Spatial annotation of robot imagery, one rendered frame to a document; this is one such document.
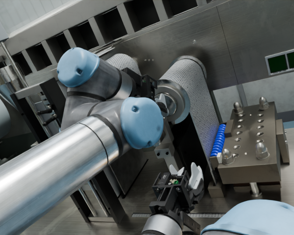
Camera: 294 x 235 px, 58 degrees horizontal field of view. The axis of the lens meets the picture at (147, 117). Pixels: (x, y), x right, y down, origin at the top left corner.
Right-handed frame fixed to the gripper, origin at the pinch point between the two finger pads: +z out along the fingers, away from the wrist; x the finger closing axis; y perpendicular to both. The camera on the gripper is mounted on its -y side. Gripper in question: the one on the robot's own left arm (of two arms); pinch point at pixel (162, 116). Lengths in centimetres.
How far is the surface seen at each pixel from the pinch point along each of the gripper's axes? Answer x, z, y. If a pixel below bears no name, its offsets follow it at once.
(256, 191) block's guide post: -18.5, 22.6, -21.9
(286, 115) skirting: -21, 237, 49
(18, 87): 66, -3, 24
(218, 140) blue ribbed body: -8.7, 22.9, -4.9
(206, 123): -6.5, 19.4, 0.6
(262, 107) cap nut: -22.2, 39.0, 8.4
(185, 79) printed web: -5.6, 6.0, 12.4
